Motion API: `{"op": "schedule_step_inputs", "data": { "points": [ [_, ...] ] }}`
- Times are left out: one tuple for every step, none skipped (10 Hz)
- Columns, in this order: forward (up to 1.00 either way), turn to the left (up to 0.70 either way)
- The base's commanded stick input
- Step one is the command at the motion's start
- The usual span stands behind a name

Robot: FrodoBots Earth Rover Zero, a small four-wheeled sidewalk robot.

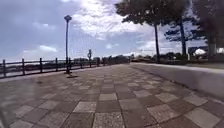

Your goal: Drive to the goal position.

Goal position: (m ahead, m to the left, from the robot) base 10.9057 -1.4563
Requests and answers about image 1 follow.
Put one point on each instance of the tall lamp post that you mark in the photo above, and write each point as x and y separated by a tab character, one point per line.
66	43

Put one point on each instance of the row of trees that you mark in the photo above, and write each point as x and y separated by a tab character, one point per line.
156	40

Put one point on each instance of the chequered stone paved promenade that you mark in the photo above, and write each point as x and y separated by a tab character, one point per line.
106	96

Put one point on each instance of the small sign on post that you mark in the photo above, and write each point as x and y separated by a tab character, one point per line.
89	55

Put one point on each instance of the distant line of trees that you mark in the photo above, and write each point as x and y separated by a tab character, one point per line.
116	59

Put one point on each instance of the grass strip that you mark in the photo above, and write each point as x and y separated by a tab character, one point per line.
208	66

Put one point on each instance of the low pale concrete wall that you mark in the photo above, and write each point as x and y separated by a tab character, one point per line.
186	76

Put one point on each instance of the dark post and rail fence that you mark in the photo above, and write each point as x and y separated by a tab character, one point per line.
40	65

